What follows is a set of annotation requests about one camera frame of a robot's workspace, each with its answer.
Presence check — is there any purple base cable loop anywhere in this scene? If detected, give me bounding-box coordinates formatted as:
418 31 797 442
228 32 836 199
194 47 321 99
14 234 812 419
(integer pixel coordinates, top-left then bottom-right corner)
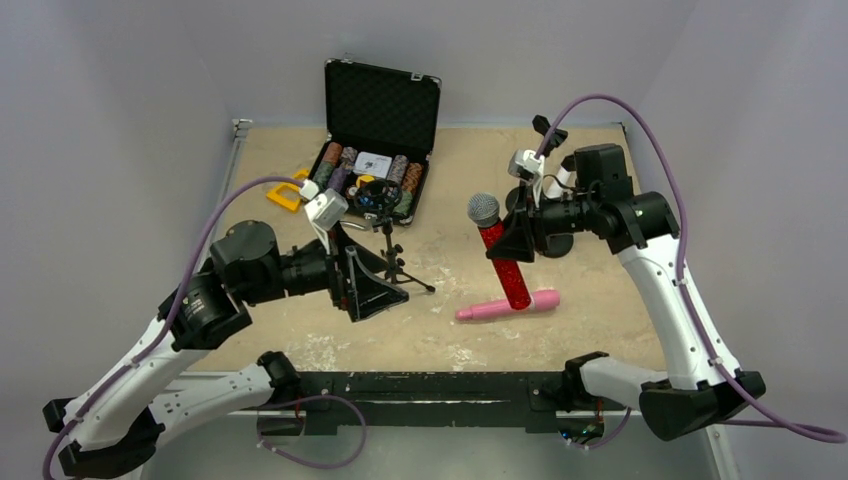
256 394 368 470

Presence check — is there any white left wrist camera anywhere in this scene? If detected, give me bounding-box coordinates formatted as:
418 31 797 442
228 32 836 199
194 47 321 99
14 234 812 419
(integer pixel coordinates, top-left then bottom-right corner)
299 180 348 232

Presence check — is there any pink microphone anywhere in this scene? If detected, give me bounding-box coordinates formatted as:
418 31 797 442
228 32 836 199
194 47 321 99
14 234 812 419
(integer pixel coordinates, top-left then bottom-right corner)
455 289 561 322

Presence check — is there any red glitter microphone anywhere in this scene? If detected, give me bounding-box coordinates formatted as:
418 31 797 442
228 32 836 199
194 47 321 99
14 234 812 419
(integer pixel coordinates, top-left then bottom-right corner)
467 192 532 311

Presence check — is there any yellow plastic triangle frame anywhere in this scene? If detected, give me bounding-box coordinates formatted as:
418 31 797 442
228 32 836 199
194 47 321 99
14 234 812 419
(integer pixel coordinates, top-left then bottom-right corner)
266 182 303 213

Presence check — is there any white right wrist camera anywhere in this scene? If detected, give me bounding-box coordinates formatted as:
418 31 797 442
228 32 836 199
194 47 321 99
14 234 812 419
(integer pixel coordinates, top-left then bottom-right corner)
507 149 546 183

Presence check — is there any black tripod shock mount stand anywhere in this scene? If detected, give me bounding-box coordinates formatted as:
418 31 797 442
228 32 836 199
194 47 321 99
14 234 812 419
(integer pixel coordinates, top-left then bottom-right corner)
353 179 436 293

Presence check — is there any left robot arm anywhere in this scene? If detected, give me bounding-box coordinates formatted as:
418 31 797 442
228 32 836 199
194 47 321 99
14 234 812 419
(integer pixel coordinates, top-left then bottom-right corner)
43 220 409 479

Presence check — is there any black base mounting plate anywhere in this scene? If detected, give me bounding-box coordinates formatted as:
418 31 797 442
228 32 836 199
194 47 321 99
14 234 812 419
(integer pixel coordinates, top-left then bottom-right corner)
254 370 627 439

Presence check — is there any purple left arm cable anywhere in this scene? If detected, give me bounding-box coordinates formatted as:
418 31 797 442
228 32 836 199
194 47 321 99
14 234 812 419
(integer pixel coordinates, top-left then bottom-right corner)
40 176 306 480

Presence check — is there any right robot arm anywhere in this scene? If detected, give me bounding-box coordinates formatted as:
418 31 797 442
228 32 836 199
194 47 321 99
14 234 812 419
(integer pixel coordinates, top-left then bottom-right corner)
487 144 766 441

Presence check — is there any black poker chip case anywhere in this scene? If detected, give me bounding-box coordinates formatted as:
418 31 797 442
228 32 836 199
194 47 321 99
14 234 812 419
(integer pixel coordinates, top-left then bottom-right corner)
309 58 442 227

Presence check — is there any white microphone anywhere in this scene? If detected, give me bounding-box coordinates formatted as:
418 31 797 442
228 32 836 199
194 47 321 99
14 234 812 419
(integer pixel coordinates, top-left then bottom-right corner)
544 167 572 200

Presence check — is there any black round base mic stand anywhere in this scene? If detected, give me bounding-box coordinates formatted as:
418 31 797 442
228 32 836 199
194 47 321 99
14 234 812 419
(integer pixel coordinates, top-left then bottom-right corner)
531 115 570 154

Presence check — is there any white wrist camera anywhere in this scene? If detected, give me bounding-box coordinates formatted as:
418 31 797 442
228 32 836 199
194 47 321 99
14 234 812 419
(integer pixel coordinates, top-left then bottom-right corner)
299 180 348 232
507 149 546 183

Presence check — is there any aluminium table edge rail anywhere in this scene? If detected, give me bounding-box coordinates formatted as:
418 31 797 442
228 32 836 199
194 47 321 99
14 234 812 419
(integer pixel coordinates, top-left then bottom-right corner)
212 118 255 210

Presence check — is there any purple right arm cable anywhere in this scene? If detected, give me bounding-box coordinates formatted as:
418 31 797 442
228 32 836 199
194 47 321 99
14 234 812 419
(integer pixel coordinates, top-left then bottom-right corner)
533 93 848 445

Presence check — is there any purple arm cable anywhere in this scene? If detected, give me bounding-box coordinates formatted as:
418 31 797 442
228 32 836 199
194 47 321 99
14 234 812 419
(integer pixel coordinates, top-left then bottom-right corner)
533 93 848 445
40 176 306 480

